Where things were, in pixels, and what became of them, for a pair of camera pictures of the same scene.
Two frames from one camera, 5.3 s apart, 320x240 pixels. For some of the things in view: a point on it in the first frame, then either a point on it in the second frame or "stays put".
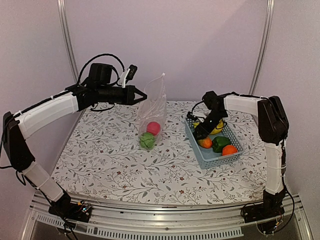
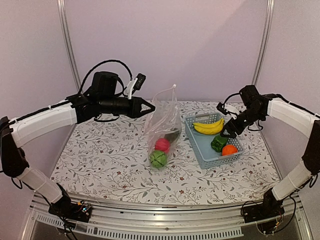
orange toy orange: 229,149 stays put
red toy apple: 153,127 -> 162,144
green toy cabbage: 147,140 -> 158,159
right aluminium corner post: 269,15 stays put
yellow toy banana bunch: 220,126 stays put
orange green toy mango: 206,143 -> 172,136
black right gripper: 204,130 -> 231,124
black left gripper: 129,98 -> 136,108
